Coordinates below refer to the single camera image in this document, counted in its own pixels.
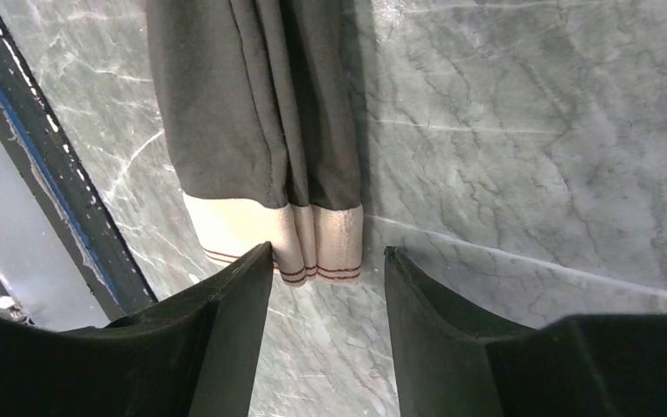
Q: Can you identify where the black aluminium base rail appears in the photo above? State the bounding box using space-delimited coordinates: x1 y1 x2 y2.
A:
0 16 157 320

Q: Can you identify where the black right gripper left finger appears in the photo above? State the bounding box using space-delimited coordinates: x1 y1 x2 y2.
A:
0 243 273 416

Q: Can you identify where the olive underwear with beige waistband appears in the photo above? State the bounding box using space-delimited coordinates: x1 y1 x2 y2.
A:
145 1 364 286

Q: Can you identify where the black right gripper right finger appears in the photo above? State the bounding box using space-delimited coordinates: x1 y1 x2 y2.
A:
384 247 667 416

